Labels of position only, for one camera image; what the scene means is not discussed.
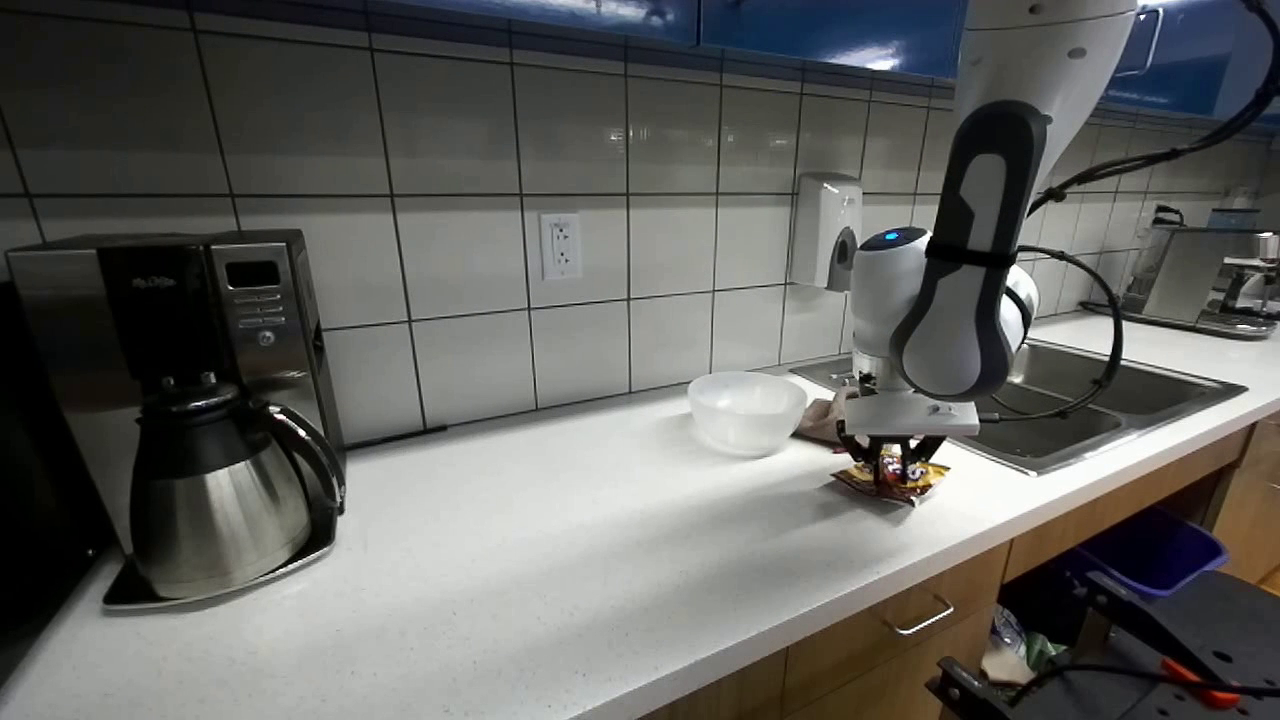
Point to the blue upper cabinets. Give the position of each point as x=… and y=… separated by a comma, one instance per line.
x=803, y=24

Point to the stainless steel coffee carafe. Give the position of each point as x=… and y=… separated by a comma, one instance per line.
x=222, y=512

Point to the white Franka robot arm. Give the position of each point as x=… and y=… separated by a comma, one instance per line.
x=987, y=241

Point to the blue plastic bin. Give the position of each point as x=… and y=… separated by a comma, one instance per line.
x=1153, y=554

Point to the white wall outlet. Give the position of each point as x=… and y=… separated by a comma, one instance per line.
x=562, y=249

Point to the translucent white plastic bowl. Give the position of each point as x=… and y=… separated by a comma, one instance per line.
x=744, y=415

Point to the stainless steel double sink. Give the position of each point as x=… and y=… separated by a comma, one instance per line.
x=1146, y=384

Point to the white wall soap dispenser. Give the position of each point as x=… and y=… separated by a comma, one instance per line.
x=821, y=233

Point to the silver espresso machine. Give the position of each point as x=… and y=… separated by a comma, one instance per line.
x=1184, y=275

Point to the black steel coffee maker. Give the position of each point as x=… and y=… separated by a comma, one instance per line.
x=254, y=306

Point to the black bagged trash bin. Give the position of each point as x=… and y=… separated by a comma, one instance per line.
x=1022, y=655

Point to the yellow brown chips packet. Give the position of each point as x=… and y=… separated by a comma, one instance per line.
x=922, y=491

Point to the black equipment stand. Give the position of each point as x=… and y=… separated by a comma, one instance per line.
x=1200, y=626

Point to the wooden base cabinet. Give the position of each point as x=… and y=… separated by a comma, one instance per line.
x=853, y=655

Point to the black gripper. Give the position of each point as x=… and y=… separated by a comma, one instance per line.
x=900, y=444

